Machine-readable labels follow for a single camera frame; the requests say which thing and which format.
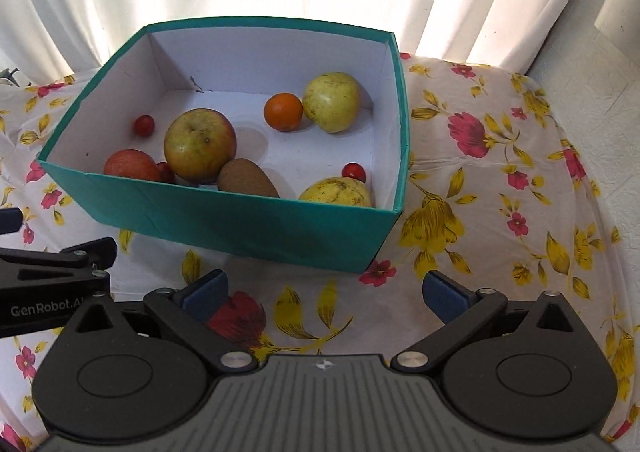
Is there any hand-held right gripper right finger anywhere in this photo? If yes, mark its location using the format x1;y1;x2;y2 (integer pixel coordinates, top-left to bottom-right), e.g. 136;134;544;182
390;270;584;376

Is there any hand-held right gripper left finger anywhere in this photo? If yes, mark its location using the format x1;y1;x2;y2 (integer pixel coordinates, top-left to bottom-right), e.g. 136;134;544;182
65;269;258;374

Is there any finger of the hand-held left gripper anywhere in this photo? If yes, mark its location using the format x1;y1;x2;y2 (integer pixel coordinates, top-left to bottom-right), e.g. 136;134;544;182
0;206;25;236
0;237;119;294

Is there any teal cardboard box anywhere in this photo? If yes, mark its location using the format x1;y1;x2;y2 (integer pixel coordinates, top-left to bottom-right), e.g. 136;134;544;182
37;16;412;276

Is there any small red apple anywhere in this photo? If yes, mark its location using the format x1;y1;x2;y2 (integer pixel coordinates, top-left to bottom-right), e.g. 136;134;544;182
103;149;162;183

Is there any elongated brown kiwi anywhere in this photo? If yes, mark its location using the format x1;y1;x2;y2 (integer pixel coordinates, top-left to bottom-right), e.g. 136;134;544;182
217;158;280;199

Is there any large red-green apple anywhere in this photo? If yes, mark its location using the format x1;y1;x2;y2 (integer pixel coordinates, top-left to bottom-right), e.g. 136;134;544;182
163;108;238;183

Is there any yellow speckled apple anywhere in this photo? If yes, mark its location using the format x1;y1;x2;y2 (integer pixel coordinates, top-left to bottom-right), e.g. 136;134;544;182
298;176;374;208
301;72;362;134

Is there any small orange tangerine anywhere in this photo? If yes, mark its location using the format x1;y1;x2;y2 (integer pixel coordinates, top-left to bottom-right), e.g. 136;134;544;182
263;92;305;132

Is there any floral white tablecloth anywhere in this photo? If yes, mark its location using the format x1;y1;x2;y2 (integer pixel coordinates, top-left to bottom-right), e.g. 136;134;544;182
0;51;637;452

